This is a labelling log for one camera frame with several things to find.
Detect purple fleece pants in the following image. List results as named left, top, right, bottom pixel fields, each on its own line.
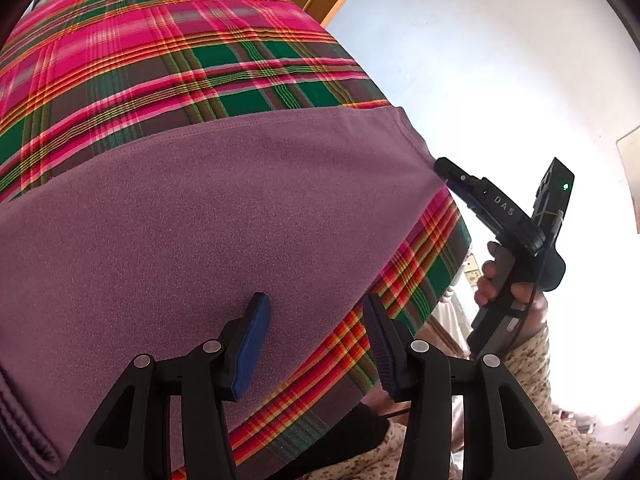
left=0, top=106, right=448, bottom=480

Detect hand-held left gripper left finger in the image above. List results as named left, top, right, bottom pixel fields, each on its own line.
left=62, top=292, right=271, bottom=480

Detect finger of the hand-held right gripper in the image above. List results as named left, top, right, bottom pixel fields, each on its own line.
left=434, top=156, right=483, bottom=206

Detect person's right forearm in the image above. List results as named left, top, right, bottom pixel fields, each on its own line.
left=492, top=322, right=631, bottom=480

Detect person's right hand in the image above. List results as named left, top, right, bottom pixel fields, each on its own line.
left=474, top=241, right=549, bottom=336

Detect pale flat board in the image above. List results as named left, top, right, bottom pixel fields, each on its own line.
left=616, top=127, right=640, bottom=235

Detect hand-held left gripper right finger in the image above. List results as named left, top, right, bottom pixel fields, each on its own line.
left=364, top=294, right=581, bottom=480

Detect plaid bed sheet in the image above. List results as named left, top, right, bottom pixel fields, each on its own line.
left=0, top=0, right=473, bottom=480

